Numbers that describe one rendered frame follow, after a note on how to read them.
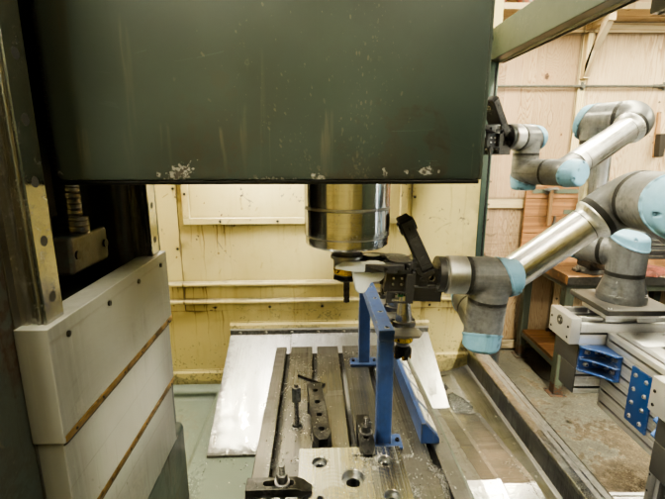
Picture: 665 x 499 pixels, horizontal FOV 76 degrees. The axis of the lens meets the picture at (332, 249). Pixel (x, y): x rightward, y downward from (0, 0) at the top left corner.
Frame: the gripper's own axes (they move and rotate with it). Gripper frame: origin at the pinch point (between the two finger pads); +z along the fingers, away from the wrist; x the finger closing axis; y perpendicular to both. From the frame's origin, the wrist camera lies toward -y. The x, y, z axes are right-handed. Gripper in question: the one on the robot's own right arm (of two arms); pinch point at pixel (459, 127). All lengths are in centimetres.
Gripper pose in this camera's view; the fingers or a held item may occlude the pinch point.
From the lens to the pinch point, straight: 121.0
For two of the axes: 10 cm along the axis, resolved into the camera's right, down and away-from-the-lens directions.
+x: -5.4, -1.9, 8.2
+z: -8.4, 1.2, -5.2
